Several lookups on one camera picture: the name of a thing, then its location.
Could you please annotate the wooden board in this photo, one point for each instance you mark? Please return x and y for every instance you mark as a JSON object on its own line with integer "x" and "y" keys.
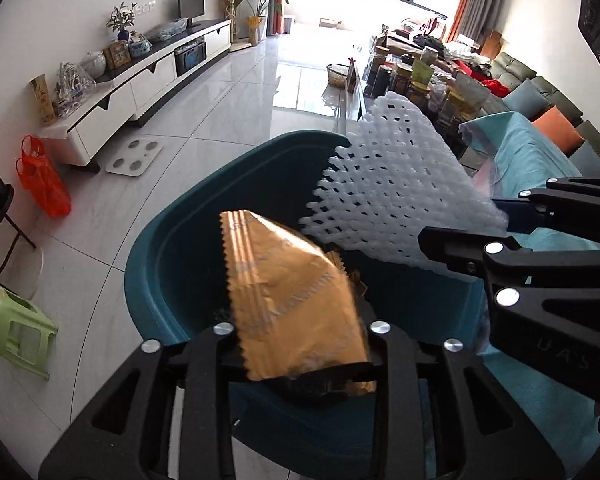
{"x": 491, "y": 44}

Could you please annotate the orange mesh bag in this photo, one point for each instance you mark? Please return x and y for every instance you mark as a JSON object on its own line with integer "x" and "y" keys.
{"x": 42, "y": 180}

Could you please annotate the green sofa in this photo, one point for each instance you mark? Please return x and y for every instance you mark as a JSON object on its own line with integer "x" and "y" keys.
{"x": 555, "y": 90}

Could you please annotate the blue white box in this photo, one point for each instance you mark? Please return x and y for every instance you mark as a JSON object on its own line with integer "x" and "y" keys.
{"x": 140, "y": 46}

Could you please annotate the wooden picture frame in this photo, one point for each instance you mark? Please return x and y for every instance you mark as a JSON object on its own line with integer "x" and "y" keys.
{"x": 116, "y": 55}

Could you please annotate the black monitor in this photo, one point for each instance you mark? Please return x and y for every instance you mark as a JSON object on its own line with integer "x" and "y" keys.
{"x": 191, "y": 6}

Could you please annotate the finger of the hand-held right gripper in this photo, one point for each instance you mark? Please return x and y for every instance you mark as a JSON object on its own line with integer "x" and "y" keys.
{"x": 455, "y": 255}
{"x": 517, "y": 217}

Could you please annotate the grey floor bin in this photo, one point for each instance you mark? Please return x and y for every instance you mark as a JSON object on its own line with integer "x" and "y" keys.
{"x": 288, "y": 25}

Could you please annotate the tall leafy potted plant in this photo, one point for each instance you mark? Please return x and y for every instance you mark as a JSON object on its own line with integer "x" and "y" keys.
{"x": 254, "y": 30}

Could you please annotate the green plastic stool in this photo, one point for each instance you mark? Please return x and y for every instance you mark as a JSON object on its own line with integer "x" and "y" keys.
{"x": 10, "y": 325}

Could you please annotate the teal plastic bin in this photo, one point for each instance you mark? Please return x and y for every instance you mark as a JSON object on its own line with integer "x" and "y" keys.
{"x": 180, "y": 260}

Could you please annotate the blue cushion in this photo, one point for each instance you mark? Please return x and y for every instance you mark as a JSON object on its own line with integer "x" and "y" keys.
{"x": 591, "y": 159}
{"x": 525, "y": 99}

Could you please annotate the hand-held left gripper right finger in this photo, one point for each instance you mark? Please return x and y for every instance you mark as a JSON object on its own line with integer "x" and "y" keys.
{"x": 405, "y": 410}

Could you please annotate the white foam net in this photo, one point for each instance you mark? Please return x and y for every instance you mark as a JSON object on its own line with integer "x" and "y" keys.
{"x": 400, "y": 185}

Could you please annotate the clear bag of items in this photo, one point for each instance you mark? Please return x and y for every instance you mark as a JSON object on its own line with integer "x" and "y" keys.
{"x": 75, "y": 87}

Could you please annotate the white ceramic jar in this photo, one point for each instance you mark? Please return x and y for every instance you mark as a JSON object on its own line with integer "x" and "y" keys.
{"x": 94, "y": 65}

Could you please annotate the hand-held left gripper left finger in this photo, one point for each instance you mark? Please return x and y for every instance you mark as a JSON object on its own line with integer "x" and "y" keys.
{"x": 205, "y": 410}

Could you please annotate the paper bag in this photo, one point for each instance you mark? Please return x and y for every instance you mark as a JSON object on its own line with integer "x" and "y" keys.
{"x": 469, "y": 94}

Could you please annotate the teal printed tablecloth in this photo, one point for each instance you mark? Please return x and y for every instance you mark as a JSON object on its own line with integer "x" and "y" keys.
{"x": 525, "y": 160}

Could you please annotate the clear plastic bag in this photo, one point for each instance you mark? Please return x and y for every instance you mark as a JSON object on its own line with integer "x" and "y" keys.
{"x": 167, "y": 30}

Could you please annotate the orange cushion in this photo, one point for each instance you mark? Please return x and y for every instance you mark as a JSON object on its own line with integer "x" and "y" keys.
{"x": 557, "y": 131}

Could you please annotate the red garment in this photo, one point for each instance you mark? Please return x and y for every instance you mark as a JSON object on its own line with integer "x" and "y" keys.
{"x": 492, "y": 86}

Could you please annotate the cluttered coffee table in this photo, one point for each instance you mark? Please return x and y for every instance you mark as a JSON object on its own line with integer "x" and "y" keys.
{"x": 405, "y": 85}

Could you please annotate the white bathroom scale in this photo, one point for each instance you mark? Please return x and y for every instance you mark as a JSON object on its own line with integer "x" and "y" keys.
{"x": 134, "y": 157}

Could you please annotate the wicker basket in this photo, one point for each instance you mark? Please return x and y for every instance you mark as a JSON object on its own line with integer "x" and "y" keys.
{"x": 337, "y": 76}

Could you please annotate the gold foil wrapper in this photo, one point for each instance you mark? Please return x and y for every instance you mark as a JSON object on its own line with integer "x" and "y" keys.
{"x": 290, "y": 300}

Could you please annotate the small plant in blue vase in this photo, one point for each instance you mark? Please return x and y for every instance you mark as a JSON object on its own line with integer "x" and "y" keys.
{"x": 121, "y": 22}

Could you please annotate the white TV cabinet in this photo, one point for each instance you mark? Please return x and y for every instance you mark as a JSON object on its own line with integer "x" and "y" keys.
{"x": 150, "y": 75}

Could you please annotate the wooden pole stand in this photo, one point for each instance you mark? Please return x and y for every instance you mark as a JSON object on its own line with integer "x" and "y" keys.
{"x": 231, "y": 10}

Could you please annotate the yellow patterned vase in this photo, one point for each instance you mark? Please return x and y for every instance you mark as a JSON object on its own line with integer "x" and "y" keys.
{"x": 42, "y": 100}

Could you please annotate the pile of clothes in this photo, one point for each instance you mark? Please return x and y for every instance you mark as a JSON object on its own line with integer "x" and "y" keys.
{"x": 425, "y": 35}

